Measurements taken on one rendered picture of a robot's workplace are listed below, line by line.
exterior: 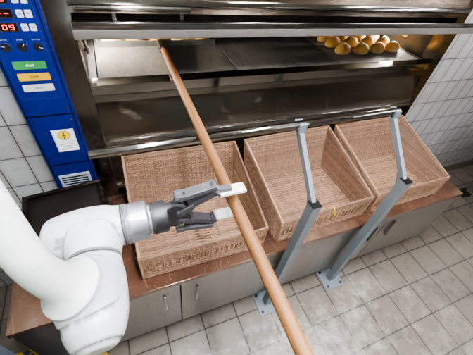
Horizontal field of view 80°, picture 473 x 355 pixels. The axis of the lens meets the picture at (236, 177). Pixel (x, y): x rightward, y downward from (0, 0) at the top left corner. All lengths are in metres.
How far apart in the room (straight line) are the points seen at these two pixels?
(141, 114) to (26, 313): 0.86
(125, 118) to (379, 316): 1.84
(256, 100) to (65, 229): 1.04
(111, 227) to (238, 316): 1.32
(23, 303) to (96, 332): 0.86
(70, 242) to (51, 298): 0.14
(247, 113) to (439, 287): 1.82
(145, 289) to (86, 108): 0.74
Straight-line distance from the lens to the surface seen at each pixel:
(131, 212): 0.64
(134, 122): 1.29
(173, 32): 0.99
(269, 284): 0.60
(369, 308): 2.13
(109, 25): 0.97
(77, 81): 1.19
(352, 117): 1.23
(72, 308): 0.53
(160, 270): 1.25
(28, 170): 1.45
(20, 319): 1.36
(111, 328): 0.55
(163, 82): 1.21
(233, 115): 1.38
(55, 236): 0.65
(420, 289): 2.41
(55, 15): 1.12
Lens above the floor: 1.73
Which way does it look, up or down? 45 degrees down
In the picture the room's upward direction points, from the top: 10 degrees clockwise
